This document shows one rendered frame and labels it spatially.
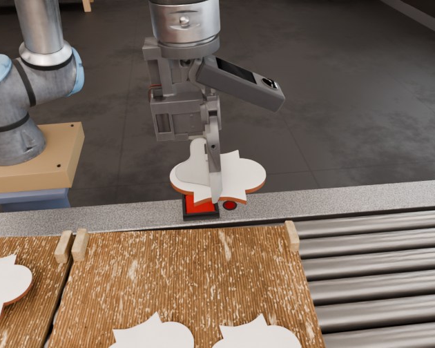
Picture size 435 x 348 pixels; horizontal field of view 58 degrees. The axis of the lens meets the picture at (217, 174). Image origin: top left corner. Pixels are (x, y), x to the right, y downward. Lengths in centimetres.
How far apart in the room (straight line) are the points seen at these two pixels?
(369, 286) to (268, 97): 41
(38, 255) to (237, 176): 41
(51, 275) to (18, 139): 42
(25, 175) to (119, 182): 145
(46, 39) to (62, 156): 28
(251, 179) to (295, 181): 187
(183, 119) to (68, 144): 66
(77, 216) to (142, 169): 167
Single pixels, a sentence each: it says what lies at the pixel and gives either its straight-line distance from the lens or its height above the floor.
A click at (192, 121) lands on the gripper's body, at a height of 125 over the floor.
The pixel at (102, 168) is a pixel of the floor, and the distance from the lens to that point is 259.
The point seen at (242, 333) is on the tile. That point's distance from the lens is 63.
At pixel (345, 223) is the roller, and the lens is 85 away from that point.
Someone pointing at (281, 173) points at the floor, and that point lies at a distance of 247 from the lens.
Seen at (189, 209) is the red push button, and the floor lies 93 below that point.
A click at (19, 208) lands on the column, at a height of 79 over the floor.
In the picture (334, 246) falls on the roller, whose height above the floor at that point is 92.
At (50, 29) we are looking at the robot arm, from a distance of 97.
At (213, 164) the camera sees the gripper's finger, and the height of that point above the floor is 120.
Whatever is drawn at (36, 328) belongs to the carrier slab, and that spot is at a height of 94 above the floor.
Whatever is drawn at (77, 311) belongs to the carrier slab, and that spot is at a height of 94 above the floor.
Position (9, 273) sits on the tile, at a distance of 74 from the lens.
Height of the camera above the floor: 149
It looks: 38 degrees down
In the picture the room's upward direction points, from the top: straight up
